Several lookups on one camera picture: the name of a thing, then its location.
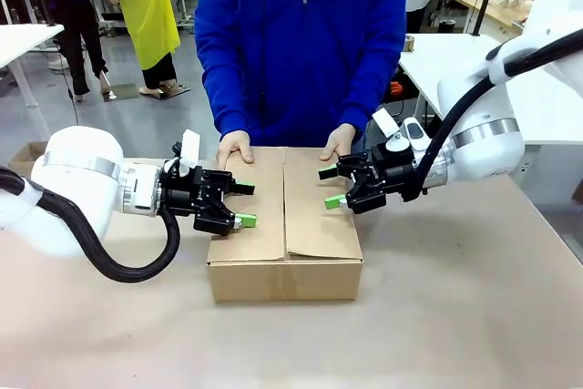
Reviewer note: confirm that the white work table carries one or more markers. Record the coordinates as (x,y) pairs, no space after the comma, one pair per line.
(432,61)

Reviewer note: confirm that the white side table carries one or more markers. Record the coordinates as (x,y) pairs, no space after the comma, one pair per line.
(23,40)

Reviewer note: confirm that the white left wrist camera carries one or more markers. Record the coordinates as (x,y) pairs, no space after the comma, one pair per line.
(190,147)

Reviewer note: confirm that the dark floor mat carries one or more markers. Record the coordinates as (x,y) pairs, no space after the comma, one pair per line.
(122,91)
(175,90)

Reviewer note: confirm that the brown tape roll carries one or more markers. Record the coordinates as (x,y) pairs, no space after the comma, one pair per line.
(410,44)

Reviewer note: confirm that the person's left hand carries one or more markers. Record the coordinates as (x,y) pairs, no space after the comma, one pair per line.
(341,140)

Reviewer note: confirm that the person's left forearm blue sleeve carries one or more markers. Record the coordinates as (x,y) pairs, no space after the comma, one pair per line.
(369,88)

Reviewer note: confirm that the person in dark clothes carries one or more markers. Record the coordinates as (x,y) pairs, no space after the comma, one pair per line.
(82,20)

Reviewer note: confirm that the person's right hand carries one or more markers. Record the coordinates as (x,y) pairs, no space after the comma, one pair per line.
(237,145)

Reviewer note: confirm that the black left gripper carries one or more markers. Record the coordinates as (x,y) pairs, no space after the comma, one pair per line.
(182,193)

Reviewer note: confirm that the small cardboard floor box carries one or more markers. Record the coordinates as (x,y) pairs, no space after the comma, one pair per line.
(25,159)

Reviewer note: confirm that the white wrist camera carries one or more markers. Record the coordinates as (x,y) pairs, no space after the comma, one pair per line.
(190,147)
(384,121)

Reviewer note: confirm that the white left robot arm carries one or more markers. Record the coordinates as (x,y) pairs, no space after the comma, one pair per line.
(77,170)

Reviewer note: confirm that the black cylinder cup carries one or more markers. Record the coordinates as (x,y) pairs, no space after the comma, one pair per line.
(447,26)

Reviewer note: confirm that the brown cardboard box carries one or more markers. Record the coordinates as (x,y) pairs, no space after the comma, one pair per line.
(282,279)

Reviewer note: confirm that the person's right forearm blue sleeve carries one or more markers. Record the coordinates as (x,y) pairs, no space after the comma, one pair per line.
(225,102)

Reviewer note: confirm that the person in yellow apron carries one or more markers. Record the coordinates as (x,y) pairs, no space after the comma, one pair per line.
(148,11)

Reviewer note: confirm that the wooden table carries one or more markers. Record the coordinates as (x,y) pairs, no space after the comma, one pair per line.
(494,11)

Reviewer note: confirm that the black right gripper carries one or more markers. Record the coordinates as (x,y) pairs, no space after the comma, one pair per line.
(396,179)

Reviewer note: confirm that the orange object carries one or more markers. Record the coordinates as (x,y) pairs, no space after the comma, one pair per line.
(396,89)

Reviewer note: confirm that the person in blue jacket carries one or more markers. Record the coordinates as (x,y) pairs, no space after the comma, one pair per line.
(296,43)

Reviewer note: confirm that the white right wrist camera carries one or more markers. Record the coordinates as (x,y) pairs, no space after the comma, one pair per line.
(384,121)

